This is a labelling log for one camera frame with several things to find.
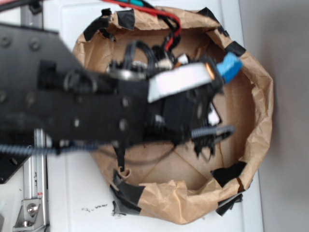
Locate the brown paper bag container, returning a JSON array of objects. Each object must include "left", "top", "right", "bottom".
[{"left": 72, "top": 6, "right": 274, "bottom": 225}]

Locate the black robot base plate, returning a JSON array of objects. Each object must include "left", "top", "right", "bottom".
[{"left": 0, "top": 153, "right": 30, "bottom": 185}]

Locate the aluminium extrusion rail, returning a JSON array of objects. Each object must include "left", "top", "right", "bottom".
[{"left": 21, "top": 3, "right": 50, "bottom": 232}]

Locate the black gripper body with tape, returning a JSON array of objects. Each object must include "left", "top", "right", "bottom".
[{"left": 144, "top": 56, "right": 235, "bottom": 155}]

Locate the braided grey cable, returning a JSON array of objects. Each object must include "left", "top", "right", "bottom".
[{"left": 0, "top": 141, "right": 102, "bottom": 155}]

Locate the metal corner bracket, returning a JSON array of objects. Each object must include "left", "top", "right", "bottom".
[{"left": 13, "top": 198, "right": 44, "bottom": 232}]

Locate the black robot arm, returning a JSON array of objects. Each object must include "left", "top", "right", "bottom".
[{"left": 0, "top": 24, "right": 237, "bottom": 160}]

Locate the red cable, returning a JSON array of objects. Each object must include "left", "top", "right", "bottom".
[{"left": 101, "top": 0, "right": 182, "bottom": 49}]

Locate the blue sponge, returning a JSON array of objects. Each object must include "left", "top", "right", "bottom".
[{"left": 216, "top": 52, "right": 243, "bottom": 84}]

